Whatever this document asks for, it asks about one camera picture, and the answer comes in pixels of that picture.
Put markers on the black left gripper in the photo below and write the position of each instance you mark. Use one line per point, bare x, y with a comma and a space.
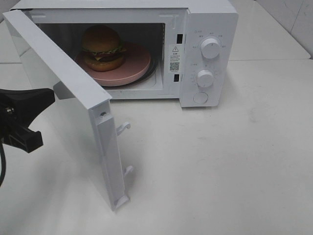
18, 111

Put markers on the white microwave door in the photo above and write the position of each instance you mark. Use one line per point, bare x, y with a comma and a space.
81, 113

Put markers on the toy burger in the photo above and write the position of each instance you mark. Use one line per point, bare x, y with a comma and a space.
103, 50

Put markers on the pink round plate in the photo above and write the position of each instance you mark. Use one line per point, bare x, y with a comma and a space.
120, 69

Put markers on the white round door button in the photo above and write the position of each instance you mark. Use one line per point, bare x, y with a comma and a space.
200, 98

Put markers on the glass microwave turntable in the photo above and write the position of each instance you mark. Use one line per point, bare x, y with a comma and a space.
151, 70

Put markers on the white warning label sticker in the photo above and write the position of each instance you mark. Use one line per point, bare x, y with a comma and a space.
174, 58

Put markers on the white microwave oven body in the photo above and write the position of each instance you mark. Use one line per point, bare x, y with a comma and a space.
153, 24

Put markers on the lower white round knob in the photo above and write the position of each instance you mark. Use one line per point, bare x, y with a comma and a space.
205, 78

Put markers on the white round knob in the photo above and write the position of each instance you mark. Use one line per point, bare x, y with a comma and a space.
205, 78
210, 47

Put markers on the upper white round knob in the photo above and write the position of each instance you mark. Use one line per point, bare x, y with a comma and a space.
210, 47

